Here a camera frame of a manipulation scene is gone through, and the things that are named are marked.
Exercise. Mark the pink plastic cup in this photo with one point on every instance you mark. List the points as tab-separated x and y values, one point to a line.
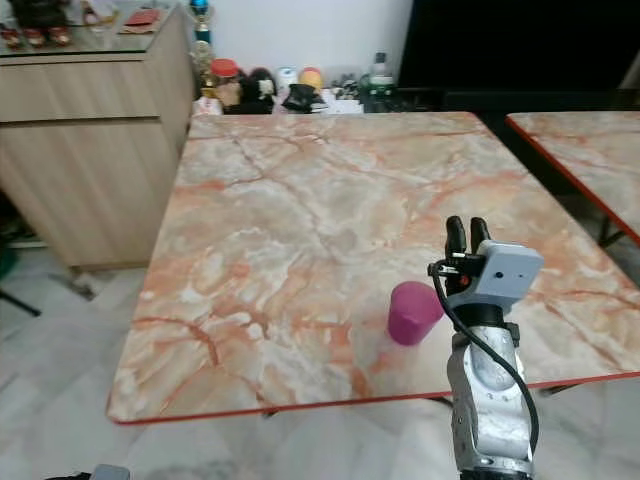
413	312

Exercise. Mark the red capped figurine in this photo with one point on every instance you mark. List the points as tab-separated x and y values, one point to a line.
224	76

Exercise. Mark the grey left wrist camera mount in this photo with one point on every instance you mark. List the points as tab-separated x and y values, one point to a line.
110	473

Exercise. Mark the light wooden cabinet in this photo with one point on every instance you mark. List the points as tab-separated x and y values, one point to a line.
90	150

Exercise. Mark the orange round ornament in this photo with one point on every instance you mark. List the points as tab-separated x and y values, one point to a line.
310	77

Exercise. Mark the small white figurine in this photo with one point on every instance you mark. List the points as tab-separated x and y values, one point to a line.
286	77

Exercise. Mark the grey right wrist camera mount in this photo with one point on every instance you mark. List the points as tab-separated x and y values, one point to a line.
510	272

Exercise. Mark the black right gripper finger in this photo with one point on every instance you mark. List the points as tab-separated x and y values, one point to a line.
457	238
479	237

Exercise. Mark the black plush figure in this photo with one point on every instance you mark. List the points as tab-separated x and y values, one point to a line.
260	88

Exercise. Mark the red flat box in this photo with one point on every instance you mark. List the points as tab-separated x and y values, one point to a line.
142	18

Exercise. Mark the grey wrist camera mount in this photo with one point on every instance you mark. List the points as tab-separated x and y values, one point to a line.
110	473
510	272

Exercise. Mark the blue and gold trophy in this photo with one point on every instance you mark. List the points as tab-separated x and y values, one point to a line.
199	12

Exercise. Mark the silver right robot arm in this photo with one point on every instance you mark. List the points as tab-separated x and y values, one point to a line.
485	410

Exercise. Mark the green bottle with white cap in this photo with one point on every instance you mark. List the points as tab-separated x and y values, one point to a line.
379	85

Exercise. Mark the black television screen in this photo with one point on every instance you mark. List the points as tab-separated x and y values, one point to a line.
510	40

